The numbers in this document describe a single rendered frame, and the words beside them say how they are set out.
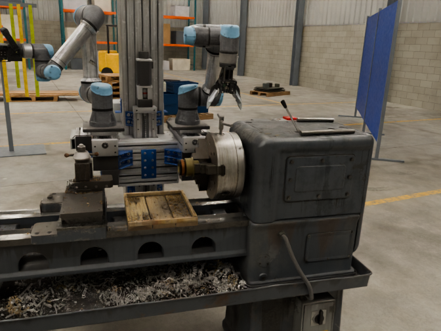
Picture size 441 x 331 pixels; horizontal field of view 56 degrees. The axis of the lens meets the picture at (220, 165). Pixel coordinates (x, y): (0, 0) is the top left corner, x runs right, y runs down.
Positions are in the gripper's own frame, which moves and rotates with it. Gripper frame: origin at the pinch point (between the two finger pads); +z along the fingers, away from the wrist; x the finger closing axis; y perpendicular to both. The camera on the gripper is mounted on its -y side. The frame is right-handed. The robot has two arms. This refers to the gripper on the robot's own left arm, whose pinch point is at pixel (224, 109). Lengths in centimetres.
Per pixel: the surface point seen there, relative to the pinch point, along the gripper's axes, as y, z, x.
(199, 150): -6.5, 21.8, -8.9
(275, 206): 15.5, 40.1, 23.8
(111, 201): -224, 159, -74
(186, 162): 0.6, 25.0, -15.5
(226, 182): 11.8, 30.1, 1.5
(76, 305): 27, 80, -63
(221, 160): 10.0, 20.2, -1.2
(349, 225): 12, 53, 64
